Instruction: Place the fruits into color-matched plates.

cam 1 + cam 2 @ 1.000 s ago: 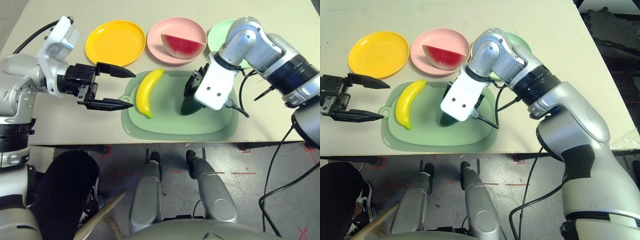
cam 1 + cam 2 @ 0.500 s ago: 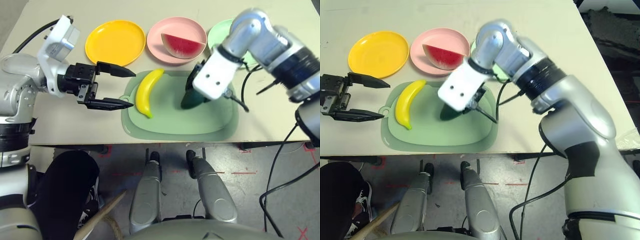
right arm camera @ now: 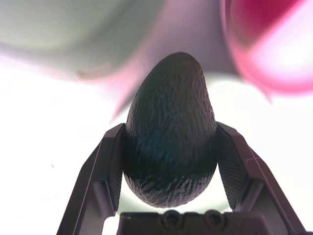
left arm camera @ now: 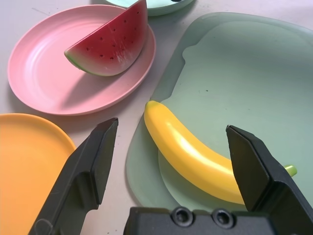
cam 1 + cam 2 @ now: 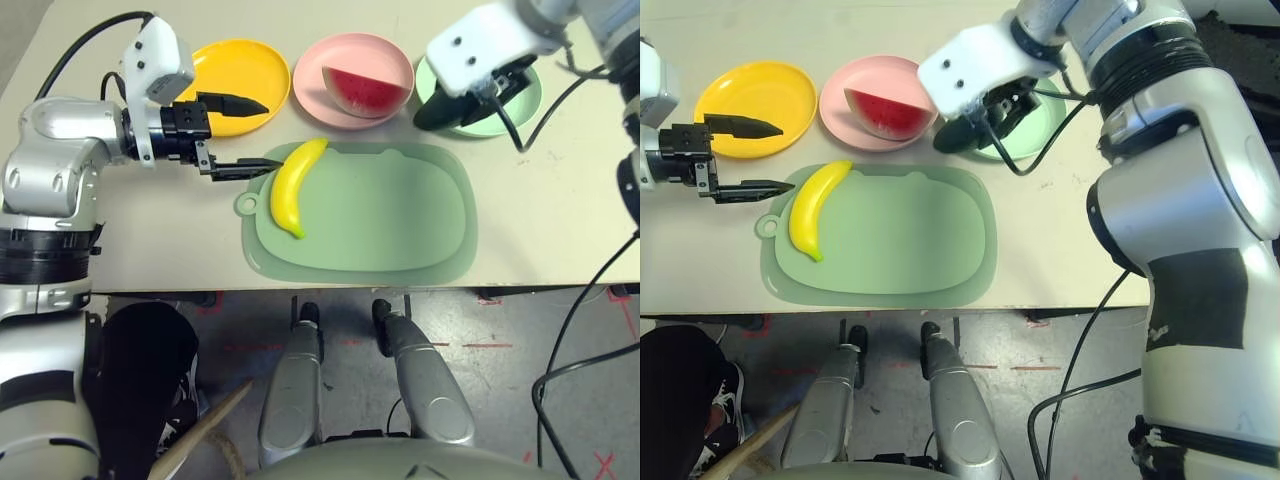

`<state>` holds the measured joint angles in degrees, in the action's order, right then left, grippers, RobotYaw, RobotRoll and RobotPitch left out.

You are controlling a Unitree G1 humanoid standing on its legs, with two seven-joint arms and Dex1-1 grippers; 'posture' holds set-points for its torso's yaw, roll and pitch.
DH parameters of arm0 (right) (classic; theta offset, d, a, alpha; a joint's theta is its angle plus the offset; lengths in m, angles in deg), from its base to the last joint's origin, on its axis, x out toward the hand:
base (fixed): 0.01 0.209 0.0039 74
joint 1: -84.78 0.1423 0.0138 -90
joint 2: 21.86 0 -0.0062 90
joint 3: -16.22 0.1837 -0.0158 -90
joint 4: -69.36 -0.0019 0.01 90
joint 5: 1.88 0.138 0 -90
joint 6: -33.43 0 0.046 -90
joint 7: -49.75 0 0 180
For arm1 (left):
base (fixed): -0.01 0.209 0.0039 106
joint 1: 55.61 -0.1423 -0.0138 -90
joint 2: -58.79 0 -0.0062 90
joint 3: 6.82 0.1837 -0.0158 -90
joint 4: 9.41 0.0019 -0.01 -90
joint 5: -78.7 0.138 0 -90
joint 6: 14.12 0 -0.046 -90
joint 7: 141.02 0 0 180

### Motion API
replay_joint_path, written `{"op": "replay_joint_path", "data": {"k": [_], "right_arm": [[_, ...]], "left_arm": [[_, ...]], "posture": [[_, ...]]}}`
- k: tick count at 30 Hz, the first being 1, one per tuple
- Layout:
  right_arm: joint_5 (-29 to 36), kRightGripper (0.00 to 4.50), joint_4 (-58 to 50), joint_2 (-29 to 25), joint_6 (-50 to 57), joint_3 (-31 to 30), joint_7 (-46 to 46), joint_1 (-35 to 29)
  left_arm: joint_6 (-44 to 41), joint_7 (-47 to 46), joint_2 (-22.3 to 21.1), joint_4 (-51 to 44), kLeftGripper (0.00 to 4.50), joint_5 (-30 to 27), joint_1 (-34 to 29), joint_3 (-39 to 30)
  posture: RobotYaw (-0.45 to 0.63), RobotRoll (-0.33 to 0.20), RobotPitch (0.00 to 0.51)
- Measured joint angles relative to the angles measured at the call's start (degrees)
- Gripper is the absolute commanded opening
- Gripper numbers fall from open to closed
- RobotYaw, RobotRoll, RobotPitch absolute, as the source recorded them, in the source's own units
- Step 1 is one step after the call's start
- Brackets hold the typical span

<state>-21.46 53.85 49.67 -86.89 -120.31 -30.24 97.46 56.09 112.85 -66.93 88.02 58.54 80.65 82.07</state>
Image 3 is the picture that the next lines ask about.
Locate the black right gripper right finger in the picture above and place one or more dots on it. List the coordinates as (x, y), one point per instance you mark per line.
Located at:
(244, 176)

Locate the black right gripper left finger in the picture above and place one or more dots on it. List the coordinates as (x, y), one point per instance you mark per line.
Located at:
(97, 176)

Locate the dark green toy avocado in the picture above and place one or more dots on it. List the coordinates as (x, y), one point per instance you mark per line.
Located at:
(168, 134)

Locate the light green plate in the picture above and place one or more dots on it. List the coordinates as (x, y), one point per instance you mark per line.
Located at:
(49, 147)
(61, 31)

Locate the pink plate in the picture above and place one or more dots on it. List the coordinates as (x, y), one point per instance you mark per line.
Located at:
(269, 49)

